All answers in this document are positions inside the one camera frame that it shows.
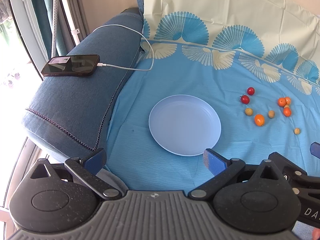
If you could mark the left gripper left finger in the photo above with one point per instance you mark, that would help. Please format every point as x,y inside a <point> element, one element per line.
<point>85,172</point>

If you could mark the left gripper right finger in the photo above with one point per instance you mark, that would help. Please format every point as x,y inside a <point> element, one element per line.
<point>225,172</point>

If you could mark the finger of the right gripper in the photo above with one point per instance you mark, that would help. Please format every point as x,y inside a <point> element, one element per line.
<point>315,149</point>
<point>295,176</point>

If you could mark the orange tangerine cluster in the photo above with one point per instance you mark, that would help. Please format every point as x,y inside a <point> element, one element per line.
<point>287,112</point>
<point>281,102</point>
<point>288,100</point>

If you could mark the orange kumquat front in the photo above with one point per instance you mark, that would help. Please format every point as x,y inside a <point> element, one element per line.
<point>259,120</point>

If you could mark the person right hand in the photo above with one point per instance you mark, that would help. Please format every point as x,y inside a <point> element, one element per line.
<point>316,234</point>

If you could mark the blue sofa armrest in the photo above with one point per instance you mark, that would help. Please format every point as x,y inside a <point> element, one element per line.
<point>69,115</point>

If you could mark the light blue plastic plate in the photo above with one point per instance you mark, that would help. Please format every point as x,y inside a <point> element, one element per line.
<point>184,125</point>

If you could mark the red cherry tomato lower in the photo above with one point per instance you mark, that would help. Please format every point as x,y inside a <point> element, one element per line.
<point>245,99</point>

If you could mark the red cherry tomato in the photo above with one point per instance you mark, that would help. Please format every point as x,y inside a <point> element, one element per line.
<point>245,99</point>
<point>250,91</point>

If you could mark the red cherry tomato upper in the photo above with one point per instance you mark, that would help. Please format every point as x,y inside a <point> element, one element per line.
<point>250,91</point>

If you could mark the black smartphone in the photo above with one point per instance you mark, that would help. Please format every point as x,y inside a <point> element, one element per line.
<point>74,65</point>

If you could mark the perforated metal strip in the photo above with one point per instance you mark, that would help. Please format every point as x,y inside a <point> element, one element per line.
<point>54,27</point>

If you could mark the green curtain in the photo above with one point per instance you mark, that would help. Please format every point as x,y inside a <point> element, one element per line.
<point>44,14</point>

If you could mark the white window frame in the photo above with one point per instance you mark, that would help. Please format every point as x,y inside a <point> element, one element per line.
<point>28,28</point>

